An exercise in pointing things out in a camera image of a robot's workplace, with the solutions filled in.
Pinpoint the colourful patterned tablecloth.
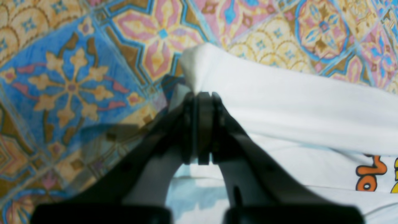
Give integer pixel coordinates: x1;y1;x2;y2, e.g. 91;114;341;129
1;0;397;224

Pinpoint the white printed T-shirt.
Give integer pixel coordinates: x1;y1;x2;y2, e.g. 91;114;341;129
169;43;398;224

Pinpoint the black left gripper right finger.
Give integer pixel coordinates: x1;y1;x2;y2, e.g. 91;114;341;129
205;92;364;224

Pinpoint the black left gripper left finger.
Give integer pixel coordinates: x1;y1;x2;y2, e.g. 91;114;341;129
31;92;199;224

